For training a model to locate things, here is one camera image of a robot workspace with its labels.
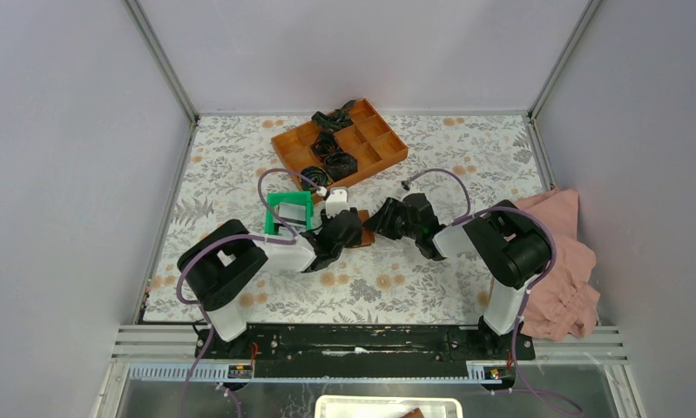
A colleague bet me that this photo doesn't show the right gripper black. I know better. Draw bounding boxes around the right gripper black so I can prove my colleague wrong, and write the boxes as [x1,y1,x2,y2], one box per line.
[363,202,420,246]

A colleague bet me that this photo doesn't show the brown leather card holder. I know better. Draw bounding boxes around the brown leather card holder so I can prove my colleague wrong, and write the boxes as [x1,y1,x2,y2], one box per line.
[359,227,375,247]

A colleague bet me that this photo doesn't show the green plastic card box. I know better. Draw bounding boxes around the green plastic card box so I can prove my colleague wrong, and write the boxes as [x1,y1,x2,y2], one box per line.
[264,192,314,238]

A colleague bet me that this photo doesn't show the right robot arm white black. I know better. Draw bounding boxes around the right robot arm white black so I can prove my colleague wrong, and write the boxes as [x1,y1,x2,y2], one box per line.
[363,193,557,359]

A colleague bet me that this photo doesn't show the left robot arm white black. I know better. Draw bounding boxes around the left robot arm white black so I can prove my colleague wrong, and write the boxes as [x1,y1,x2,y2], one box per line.
[177,187,362,358]

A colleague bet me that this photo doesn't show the black items in tray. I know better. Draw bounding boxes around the black items in tray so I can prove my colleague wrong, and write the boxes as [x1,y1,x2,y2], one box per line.
[310,99,358,181]

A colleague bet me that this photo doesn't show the orange wooden compartment tray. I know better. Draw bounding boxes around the orange wooden compartment tray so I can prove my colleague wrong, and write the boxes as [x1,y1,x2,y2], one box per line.
[271,98,409,190]

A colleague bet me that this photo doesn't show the pink crumpled cloth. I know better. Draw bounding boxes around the pink crumpled cloth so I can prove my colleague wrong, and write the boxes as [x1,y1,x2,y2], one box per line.
[515,188,600,341]

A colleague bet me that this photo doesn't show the black coiled cable in tray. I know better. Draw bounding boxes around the black coiled cable in tray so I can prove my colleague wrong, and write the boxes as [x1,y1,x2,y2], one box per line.
[299,166,333,193]

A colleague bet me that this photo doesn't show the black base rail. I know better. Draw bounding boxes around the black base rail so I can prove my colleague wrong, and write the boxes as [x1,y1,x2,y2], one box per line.
[196,324,536,381]

